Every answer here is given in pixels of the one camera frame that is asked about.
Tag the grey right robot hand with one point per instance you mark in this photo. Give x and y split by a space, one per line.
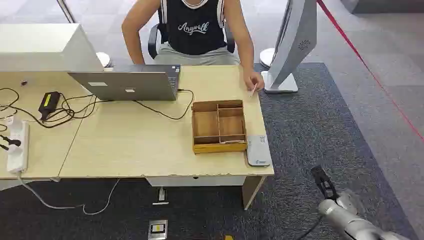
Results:
348 200

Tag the white card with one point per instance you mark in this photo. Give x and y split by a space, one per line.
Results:
253 90

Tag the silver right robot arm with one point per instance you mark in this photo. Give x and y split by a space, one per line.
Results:
351 223

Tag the wooden desk leg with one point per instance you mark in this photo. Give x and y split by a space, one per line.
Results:
251 190

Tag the grey card reader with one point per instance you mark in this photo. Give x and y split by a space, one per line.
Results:
258 150

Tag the small yellow floor object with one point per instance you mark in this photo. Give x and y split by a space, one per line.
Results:
229 238

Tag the person's left hand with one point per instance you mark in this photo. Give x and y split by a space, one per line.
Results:
255 79

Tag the wooden compartment box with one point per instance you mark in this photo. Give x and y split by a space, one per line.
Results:
207 124

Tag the white round base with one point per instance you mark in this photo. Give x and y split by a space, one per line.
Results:
266 57
104 59

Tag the silver standing display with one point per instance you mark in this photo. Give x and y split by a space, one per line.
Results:
294 43

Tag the metal floor socket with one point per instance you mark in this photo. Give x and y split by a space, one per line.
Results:
158 229

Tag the person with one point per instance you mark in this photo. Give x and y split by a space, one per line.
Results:
195 30

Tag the grey laptop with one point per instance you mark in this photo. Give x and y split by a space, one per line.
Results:
132 86

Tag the black office chair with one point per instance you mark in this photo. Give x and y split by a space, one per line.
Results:
153 39

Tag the black power adapter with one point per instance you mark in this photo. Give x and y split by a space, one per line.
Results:
49 102

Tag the white power strip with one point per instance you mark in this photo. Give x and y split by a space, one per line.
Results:
19 145

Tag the metal pole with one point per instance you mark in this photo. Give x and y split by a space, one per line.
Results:
66 10

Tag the black plug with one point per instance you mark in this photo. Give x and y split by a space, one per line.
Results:
11 141

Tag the white desk partition box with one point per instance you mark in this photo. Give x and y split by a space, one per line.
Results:
43 46

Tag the small black desk grommet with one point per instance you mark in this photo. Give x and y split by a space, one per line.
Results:
24 82

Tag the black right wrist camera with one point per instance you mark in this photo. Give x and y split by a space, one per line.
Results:
323 182

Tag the white desk bracket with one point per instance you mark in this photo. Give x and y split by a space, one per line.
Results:
161 196

